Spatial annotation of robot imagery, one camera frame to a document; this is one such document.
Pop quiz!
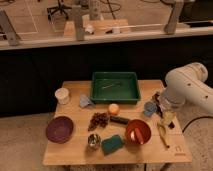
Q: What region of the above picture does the black office chair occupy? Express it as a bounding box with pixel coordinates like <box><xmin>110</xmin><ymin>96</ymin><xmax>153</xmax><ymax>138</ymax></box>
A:
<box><xmin>47</xmin><ymin>0</ymin><xmax>70</xmax><ymax>19</ymax></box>

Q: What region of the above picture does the red bowl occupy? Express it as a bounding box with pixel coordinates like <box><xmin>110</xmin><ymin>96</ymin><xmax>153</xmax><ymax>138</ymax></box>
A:
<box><xmin>125</xmin><ymin>119</ymin><xmax>151</xmax><ymax>144</ymax></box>

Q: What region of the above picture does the carrot in red bowl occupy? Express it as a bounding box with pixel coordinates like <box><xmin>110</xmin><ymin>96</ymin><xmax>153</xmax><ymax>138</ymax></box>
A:
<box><xmin>134</xmin><ymin>128</ymin><xmax>144</xmax><ymax>144</ymax></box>

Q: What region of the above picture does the yellow banana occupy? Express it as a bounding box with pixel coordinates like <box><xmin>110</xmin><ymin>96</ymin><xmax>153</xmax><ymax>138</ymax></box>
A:
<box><xmin>157</xmin><ymin>123</ymin><xmax>170</xmax><ymax>148</ymax></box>

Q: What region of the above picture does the silver metal cup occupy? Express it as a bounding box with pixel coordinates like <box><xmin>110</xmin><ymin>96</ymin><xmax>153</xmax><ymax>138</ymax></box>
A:
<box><xmin>88</xmin><ymin>134</ymin><xmax>101</xmax><ymax>149</ymax></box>

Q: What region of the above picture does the black floor cable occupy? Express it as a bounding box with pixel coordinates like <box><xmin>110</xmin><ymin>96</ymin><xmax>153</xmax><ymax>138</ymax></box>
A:
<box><xmin>181</xmin><ymin>115</ymin><xmax>213</xmax><ymax>134</ymax></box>

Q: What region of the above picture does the blue small cup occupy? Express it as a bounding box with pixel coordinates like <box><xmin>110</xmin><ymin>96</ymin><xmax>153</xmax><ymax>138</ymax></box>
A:
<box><xmin>143</xmin><ymin>102</ymin><xmax>157</xmax><ymax>117</ymax></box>

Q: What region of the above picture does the purple bowl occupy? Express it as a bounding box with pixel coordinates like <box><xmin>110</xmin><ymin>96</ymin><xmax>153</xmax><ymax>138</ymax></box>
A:
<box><xmin>46</xmin><ymin>116</ymin><xmax>74</xmax><ymax>144</ymax></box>

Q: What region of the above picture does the green sponge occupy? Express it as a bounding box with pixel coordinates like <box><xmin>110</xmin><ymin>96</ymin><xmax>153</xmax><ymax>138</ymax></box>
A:
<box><xmin>101</xmin><ymin>135</ymin><xmax>124</xmax><ymax>155</ymax></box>

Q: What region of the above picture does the metal utensil in tray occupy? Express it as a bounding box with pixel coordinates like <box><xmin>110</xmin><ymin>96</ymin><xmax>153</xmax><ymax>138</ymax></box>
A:
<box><xmin>101</xmin><ymin>82</ymin><xmax>122</xmax><ymax>90</ymax></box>

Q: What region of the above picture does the brown grape bunch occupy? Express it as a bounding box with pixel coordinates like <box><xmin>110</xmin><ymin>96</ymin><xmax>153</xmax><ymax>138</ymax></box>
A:
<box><xmin>88</xmin><ymin>113</ymin><xmax>109</xmax><ymax>131</ymax></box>

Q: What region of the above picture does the green plastic tray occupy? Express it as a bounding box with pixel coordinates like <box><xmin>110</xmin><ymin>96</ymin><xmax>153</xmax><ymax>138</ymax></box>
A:
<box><xmin>90</xmin><ymin>72</ymin><xmax>141</xmax><ymax>104</ymax></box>

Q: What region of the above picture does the white cup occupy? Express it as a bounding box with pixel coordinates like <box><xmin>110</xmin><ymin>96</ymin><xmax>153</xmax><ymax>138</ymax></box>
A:
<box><xmin>55</xmin><ymin>88</ymin><xmax>70</xmax><ymax>105</ymax></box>

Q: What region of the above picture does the black handled tool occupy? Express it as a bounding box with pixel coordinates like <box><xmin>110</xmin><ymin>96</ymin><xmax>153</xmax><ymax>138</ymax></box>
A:
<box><xmin>152</xmin><ymin>92</ymin><xmax>175</xmax><ymax>129</ymax></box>

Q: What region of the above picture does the orange fruit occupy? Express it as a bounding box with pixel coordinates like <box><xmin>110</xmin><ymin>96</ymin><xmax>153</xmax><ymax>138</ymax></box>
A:
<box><xmin>108</xmin><ymin>103</ymin><xmax>120</xmax><ymax>115</ymax></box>

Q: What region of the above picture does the blue-grey towel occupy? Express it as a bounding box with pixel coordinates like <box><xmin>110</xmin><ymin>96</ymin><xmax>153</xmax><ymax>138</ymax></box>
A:
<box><xmin>79</xmin><ymin>95</ymin><xmax>94</xmax><ymax>108</ymax></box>

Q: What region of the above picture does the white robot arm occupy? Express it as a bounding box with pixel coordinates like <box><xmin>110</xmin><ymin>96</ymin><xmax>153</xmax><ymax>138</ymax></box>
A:
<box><xmin>159</xmin><ymin>62</ymin><xmax>213</xmax><ymax>114</ymax></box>

